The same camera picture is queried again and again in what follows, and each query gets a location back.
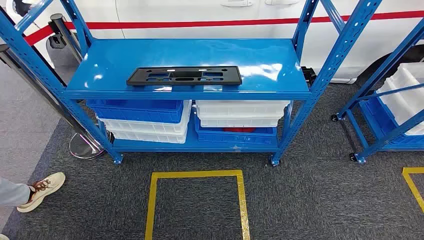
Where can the black plastic plate frame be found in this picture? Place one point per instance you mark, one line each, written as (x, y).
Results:
(139, 79)

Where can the blue metal shelf rack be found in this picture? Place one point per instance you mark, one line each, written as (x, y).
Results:
(381, 71)
(132, 59)

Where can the blue plastic crate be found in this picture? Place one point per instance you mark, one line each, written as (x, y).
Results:
(139, 114)
(381, 119)
(232, 137)

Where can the white plastic crate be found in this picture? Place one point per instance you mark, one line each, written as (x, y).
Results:
(238, 107)
(149, 127)
(407, 96)
(238, 122)
(149, 137)

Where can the red item in crate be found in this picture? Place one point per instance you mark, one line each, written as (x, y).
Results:
(238, 130)

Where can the red barrier belt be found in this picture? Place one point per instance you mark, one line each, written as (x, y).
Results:
(198, 24)

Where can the yellow floor tape square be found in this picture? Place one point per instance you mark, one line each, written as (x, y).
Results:
(152, 198)
(410, 182)

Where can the black plastic block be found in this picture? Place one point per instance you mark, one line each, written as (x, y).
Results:
(308, 74)

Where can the white car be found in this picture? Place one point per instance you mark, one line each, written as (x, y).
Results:
(198, 10)

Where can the person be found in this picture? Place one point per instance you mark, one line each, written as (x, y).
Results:
(43, 188)

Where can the chrome stanchion post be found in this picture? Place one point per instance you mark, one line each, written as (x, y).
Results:
(86, 145)
(61, 24)

